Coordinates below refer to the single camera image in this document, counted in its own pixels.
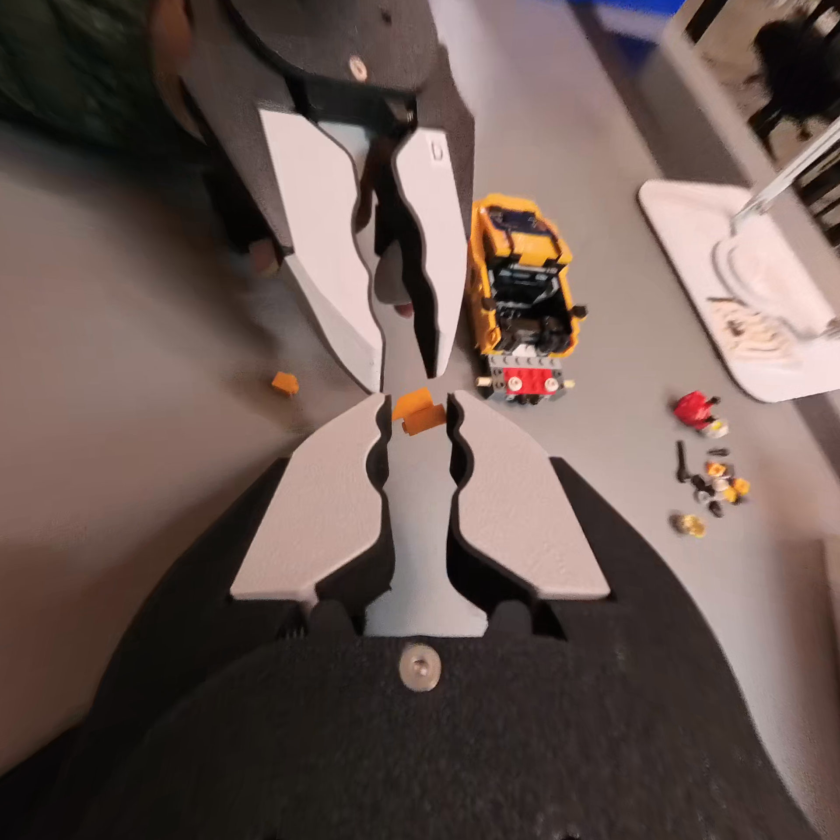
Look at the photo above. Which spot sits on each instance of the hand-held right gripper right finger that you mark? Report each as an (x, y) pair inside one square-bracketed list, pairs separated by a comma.
[(525, 525)]

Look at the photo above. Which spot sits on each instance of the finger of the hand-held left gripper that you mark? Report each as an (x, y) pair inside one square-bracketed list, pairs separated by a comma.
[(315, 216), (436, 216)]

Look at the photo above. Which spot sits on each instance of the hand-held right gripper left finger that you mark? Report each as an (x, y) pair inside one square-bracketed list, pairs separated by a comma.
[(315, 518)]

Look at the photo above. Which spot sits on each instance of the small orange lego brick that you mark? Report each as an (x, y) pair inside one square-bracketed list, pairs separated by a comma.
[(425, 420), (285, 384)]

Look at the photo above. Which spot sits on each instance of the orange lego slope piece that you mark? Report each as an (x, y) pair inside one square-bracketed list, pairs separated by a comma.
[(413, 401)]

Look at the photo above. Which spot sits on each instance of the yellow lego car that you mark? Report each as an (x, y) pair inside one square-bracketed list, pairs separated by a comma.
[(525, 295)]

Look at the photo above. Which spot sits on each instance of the black lego wrench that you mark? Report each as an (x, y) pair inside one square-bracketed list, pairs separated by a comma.
[(682, 463)]

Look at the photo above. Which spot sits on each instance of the grey black lego piece pile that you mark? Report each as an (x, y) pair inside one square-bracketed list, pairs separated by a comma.
[(722, 485)]

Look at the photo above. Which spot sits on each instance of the red black lego piece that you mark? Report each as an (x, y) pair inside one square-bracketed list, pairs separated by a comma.
[(699, 410)]

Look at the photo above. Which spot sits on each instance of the white book stand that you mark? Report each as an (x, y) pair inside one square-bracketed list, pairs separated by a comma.
[(722, 262)]

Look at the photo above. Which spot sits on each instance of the printed sticker sheet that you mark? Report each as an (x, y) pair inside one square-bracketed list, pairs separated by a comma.
[(754, 328)]

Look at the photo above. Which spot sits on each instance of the black office chair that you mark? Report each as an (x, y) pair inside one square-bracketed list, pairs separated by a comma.
[(794, 59)]

